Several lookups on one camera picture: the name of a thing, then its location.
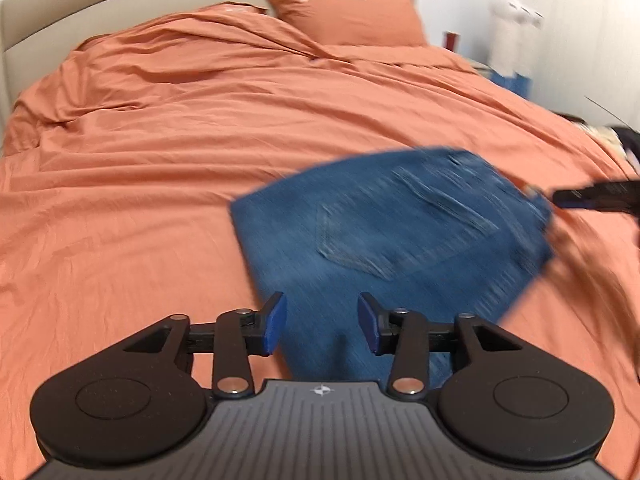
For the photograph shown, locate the orange duvet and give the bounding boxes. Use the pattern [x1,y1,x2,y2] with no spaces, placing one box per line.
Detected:
[0,2,640,480]

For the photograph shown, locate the orange embroidered pillow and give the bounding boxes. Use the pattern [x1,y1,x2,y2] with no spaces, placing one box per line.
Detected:
[215,2,271,17]
[260,0,429,49]

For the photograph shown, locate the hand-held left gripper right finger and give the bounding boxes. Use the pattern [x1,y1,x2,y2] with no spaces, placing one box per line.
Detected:
[357,292,527,397]

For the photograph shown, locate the beige bed headboard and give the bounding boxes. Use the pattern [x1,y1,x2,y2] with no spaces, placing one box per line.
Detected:
[0,0,418,126]

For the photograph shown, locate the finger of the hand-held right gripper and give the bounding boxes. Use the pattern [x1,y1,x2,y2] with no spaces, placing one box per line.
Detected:
[550,177,640,217]

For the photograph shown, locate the blue denim pants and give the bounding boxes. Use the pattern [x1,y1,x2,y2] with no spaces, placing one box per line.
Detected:
[230,145,556,386]

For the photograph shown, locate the white wardrobe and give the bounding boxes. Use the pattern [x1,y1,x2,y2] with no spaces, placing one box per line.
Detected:
[530,0,640,126]

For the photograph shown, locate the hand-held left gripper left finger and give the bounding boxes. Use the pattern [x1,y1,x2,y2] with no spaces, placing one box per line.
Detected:
[122,291,289,399]

